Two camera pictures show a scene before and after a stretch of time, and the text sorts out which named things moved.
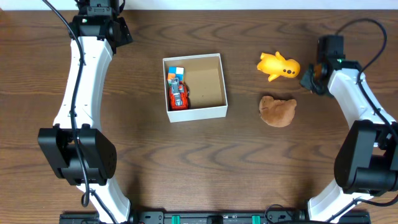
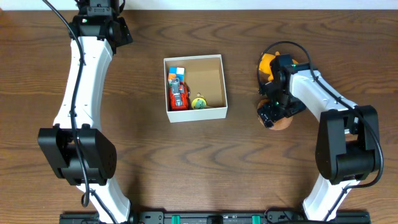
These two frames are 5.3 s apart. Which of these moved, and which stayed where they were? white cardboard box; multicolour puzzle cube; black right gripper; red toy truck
Moved: black right gripper
Stayed: red toy truck; multicolour puzzle cube; white cardboard box
